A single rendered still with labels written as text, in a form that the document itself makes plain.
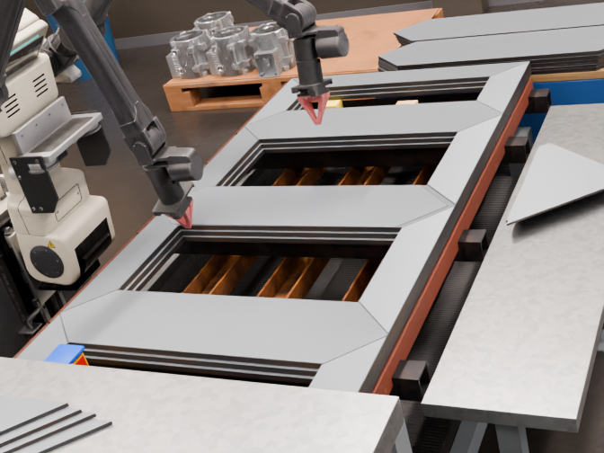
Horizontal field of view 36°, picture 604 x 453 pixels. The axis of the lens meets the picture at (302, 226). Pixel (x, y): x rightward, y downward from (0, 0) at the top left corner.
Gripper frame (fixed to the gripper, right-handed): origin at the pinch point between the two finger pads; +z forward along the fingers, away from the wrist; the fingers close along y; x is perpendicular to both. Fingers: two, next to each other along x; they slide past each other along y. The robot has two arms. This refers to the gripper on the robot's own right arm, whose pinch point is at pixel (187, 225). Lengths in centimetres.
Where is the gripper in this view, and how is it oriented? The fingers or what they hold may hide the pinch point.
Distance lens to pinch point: 216.5
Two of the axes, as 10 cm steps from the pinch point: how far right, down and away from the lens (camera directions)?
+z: 2.9, 7.1, 6.4
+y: 3.3, -7.0, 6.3
